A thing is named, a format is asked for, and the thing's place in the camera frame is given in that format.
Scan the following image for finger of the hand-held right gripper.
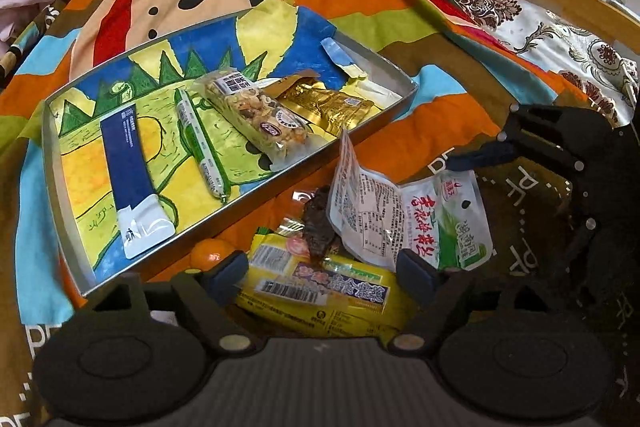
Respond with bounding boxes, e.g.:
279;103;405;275
447;104;588;175
562;177;608;268

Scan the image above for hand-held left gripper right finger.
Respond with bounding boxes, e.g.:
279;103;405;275
387;251;551;355

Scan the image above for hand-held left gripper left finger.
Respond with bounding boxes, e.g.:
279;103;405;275
95;252;251;356

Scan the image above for small orange ball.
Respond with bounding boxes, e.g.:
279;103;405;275
191;238;238;270

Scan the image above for white and green snack packet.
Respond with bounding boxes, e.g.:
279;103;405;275
327;127;493;270

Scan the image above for yellow snack packet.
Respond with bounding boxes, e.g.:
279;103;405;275
235;232;416;338

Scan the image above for green sausage stick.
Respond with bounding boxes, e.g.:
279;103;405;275
174;88;232;204

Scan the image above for blue and white packet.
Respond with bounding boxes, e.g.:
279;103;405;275
100;106;177;259

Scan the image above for nut bar packet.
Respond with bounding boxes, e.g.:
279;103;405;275
202;69;313;170

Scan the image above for gold foil snack packet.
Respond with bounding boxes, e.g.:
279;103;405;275
262;72;377;140

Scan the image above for shallow tray with dinosaur print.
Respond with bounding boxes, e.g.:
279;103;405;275
41;4;420;298

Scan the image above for brown lettered blanket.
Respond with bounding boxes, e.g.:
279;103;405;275
0;137;640;427

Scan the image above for dark jerky packet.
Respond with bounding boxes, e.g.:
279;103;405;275
282;186;343;258

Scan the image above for white floral cloth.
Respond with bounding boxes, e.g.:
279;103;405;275
450;0;640;128

